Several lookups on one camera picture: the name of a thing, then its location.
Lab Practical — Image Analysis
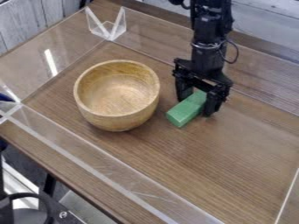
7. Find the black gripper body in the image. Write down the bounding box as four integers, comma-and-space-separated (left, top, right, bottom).
172, 42, 232, 97

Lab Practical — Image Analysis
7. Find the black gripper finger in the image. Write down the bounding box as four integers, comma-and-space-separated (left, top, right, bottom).
174, 78, 192, 102
202, 91, 226, 117

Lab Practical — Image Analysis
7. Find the green rectangular block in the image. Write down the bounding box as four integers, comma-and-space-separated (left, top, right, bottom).
165, 90, 206, 128

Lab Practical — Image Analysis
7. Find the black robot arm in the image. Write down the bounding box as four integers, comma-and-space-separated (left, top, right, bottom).
168, 0, 238, 116

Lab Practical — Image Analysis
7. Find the brown wooden bowl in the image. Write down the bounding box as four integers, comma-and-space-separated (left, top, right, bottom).
73, 59, 160, 131

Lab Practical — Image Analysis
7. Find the black table leg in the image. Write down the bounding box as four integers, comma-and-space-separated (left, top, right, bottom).
42, 174, 57, 197

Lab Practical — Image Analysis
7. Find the clear acrylic corner bracket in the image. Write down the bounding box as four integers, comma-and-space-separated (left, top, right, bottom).
84, 7, 126, 41

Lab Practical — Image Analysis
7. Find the grey metal base plate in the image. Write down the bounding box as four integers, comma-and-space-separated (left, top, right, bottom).
48, 199, 86, 224

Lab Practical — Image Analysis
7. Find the black cable loop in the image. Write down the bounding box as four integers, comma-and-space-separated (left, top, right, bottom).
0, 157, 54, 224

